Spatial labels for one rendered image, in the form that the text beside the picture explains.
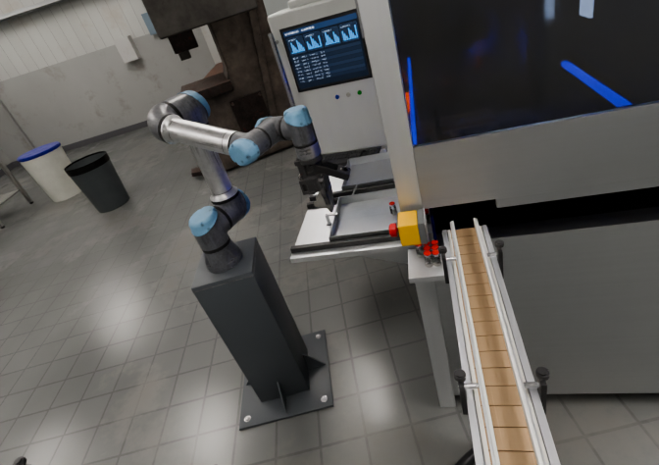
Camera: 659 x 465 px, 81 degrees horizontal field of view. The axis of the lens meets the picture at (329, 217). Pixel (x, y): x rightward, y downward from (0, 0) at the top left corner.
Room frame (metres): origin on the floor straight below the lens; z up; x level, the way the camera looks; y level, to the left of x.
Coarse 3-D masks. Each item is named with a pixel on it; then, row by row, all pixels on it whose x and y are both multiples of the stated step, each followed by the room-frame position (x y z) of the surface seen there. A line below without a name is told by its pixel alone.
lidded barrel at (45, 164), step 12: (48, 144) 5.81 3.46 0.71; (60, 144) 5.70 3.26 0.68; (24, 156) 5.52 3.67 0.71; (36, 156) 5.38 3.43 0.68; (48, 156) 5.45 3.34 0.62; (60, 156) 5.57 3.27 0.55; (36, 168) 5.38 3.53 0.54; (48, 168) 5.41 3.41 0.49; (60, 168) 5.49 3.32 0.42; (36, 180) 5.43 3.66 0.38; (48, 180) 5.39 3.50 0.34; (60, 180) 5.44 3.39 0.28; (72, 180) 5.54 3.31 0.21; (48, 192) 5.43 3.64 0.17; (60, 192) 5.41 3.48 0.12; (72, 192) 5.46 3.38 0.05
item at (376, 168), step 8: (384, 152) 1.60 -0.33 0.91; (352, 160) 1.64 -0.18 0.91; (360, 160) 1.63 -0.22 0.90; (368, 160) 1.62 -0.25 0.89; (376, 160) 1.61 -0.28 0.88; (384, 160) 1.59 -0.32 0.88; (352, 168) 1.61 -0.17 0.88; (360, 168) 1.59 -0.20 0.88; (368, 168) 1.56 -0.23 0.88; (376, 168) 1.54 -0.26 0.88; (384, 168) 1.51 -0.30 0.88; (352, 176) 1.54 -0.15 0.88; (360, 176) 1.51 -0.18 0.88; (368, 176) 1.49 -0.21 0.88; (376, 176) 1.47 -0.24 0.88; (384, 176) 1.44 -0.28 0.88; (392, 176) 1.42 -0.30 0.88; (344, 184) 1.45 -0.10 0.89; (352, 184) 1.39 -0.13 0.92; (360, 184) 1.38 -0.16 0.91; (368, 184) 1.37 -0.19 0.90; (376, 184) 1.36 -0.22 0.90
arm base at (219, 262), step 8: (224, 248) 1.30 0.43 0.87; (232, 248) 1.32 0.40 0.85; (208, 256) 1.29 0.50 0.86; (216, 256) 1.28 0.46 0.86; (224, 256) 1.28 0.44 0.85; (232, 256) 1.30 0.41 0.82; (240, 256) 1.32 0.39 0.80; (208, 264) 1.31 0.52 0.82; (216, 264) 1.27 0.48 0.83; (224, 264) 1.27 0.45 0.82; (232, 264) 1.28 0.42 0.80; (216, 272) 1.27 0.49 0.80
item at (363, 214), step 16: (368, 192) 1.29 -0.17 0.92; (384, 192) 1.27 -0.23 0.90; (336, 208) 1.25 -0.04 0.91; (352, 208) 1.27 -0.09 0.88; (368, 208) 1.24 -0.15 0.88; (384, 208) 1.20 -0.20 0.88; (336, 224) 1.20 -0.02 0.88; (352, 224) 1.17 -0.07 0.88; (368, 224) 1.14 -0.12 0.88; (384, 224) 1.10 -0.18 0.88
